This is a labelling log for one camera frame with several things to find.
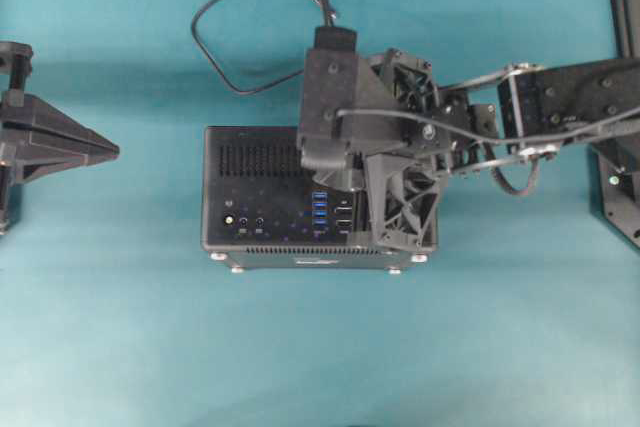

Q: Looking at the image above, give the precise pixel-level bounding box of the black camera cable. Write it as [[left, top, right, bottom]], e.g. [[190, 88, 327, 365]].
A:
[[334, 106, 640, 198]]

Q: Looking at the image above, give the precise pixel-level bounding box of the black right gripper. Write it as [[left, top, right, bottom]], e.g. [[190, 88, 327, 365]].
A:
[[297, 49, 498, 250]]

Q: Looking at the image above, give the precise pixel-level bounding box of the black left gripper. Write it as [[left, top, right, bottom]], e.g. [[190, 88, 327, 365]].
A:
[[0, 40, 121, 234]]

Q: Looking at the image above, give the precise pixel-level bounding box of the black mini PC box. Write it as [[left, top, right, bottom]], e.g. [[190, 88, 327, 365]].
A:
[[201, 126, 437, 272]]

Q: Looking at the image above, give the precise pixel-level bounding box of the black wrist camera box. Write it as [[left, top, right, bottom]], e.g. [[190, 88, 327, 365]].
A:
[[298, 26, 405, 152]]

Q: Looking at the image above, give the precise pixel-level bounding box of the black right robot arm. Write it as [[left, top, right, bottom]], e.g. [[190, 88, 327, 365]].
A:
[[297, 48, 639, 254]]

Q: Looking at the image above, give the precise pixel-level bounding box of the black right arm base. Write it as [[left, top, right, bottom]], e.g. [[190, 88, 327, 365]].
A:
[[592, 134, 639, 248]]

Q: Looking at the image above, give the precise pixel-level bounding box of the black USB cable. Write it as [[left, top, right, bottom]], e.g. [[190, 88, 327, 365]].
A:
[[190, 0, 341, 96]]

